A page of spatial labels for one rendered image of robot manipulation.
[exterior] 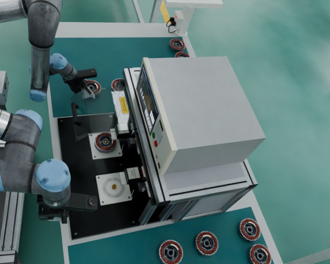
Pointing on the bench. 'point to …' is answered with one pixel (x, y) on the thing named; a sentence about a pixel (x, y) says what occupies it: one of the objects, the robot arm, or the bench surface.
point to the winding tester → (198, 113)
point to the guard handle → (75, 113)
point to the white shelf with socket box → (187, 12)
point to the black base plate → (128, 218)
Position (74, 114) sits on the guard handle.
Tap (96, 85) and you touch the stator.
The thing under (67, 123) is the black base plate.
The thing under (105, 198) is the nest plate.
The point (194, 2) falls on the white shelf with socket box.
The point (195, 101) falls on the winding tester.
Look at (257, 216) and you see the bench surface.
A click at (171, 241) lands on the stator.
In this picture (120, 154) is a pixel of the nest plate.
